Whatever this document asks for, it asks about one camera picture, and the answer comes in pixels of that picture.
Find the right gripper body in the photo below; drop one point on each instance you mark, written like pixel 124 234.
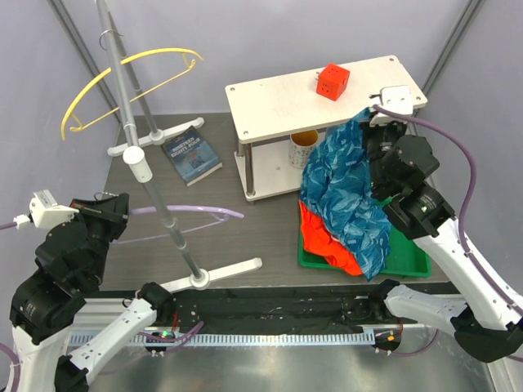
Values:
pixel 381 137

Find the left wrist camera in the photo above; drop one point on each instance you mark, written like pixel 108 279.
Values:
pixel 45 212

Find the white two-tier shelf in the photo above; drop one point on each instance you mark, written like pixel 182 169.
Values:
pixel 267 111

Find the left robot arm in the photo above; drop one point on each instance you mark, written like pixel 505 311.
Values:
pixel 70 262

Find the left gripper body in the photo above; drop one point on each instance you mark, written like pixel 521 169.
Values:
pixel 105 227

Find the green plastic tray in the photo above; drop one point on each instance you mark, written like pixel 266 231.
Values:
pixel 395 255

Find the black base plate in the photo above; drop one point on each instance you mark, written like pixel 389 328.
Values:
pixel 274 310

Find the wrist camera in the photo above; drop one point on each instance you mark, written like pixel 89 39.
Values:
pixel 396 99
pixel 45 212

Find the orange shorts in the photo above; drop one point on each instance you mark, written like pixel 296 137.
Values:
pixel 318 241

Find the grey clothes rack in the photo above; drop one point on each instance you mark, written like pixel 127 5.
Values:
pixel 134 157

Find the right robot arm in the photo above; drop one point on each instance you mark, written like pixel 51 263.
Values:
pixel 487 321

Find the white patterned mug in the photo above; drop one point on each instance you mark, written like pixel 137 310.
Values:
pixel 301 145

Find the purple clothes hanger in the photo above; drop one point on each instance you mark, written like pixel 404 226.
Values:
pixel 219 214

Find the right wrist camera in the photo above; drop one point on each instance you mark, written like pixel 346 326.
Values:
pixel 396 99

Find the dark blue book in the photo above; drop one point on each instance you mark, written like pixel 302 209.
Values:
pixel 191 156

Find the red cube power socket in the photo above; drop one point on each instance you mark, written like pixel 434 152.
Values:
pixel 332 81

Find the blue patterned shorts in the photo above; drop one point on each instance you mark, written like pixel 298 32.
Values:
pixel 336 187

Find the yellow clothes hanger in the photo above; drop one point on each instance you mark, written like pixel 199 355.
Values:
pixel 70 122

